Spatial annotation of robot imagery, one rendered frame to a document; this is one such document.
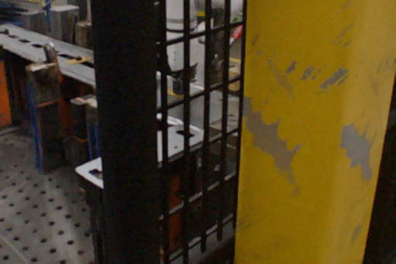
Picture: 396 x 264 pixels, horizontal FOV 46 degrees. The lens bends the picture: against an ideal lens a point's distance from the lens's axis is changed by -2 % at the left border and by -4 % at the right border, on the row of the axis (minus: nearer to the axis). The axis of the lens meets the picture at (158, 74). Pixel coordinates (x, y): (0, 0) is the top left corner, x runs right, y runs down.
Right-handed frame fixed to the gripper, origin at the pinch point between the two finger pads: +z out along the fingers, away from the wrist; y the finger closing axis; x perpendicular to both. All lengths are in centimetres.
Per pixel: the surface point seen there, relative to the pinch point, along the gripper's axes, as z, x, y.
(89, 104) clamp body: -0.6, -6.2, 24.7
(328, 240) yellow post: -18, 67, 53
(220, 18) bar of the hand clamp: -14.9, -0.1, -15.8
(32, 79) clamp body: 2.0, -38.9, 21.8
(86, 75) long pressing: 3.3, -32.9, 6.9
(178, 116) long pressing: 3.5, 7.7, 9.0
